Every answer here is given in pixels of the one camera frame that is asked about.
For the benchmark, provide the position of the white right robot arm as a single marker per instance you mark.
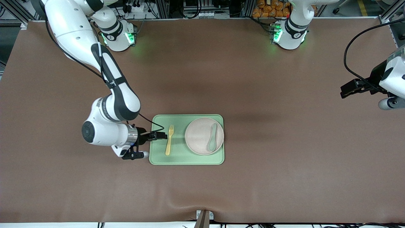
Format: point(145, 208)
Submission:
point(72, 31)

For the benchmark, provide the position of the aluminium frame strut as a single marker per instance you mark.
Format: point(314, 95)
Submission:
point(14, 11)
point(392, 14)
point(163, 8)

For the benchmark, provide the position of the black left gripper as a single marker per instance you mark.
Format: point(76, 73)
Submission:
point(375, 77)

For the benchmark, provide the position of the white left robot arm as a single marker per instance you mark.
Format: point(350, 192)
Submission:
point(292, 28)

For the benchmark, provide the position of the metal table clamp bracket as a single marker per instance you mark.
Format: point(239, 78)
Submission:
point(210, 215)

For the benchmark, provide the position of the grey green spoon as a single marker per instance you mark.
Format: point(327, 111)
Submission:
point(211, 145)

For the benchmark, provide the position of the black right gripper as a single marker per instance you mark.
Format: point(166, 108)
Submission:
point(142, 133)

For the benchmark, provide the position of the pale pink round plate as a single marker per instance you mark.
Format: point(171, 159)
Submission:
point(197, 136)

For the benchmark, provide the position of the orange packaged bread pile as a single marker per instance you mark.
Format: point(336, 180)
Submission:
point(269, 9)

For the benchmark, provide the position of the yellow fork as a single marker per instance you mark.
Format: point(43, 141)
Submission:
point(168, 148)

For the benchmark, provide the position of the brown table cloth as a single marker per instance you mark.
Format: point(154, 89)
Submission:
point(284, 174)

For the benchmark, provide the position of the white power strip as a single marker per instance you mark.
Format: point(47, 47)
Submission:
point(136, 8)

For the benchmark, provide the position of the green rectangular tray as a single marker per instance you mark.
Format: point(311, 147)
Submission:
point(180, 158)

